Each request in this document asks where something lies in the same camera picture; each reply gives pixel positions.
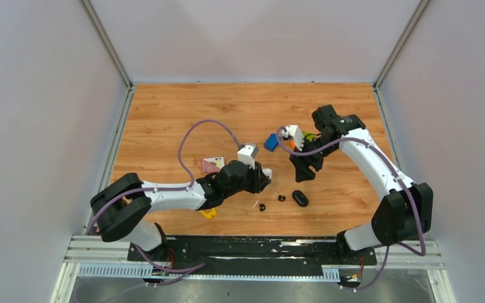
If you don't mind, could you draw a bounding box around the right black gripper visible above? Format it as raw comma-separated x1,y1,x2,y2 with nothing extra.
289,136,336,182

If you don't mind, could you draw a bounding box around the white earbud charging case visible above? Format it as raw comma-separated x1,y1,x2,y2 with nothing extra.
263,169,273,180

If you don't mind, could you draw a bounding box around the black earbud case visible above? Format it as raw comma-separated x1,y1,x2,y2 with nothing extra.
292,190,309,207

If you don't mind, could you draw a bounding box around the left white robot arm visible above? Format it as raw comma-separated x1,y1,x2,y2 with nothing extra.
89,160,272,261

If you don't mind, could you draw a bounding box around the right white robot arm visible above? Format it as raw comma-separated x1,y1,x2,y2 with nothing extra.
276,105,434,264

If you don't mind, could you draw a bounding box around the pink snack packet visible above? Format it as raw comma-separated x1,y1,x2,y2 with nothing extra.
201,157,225,174

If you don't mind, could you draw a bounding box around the green toy brick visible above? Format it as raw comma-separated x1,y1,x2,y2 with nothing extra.
302,131,316,142

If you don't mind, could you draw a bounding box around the blue toy brick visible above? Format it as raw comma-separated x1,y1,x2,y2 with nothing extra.
263,133,278,152

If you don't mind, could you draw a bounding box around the yellow triangular plastic piece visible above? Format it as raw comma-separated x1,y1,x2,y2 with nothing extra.
199,208,217,220

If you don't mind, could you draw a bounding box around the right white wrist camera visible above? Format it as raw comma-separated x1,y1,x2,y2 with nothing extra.
280,125,305,152

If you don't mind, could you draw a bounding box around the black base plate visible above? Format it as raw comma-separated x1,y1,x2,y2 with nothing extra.
147,235,377,276

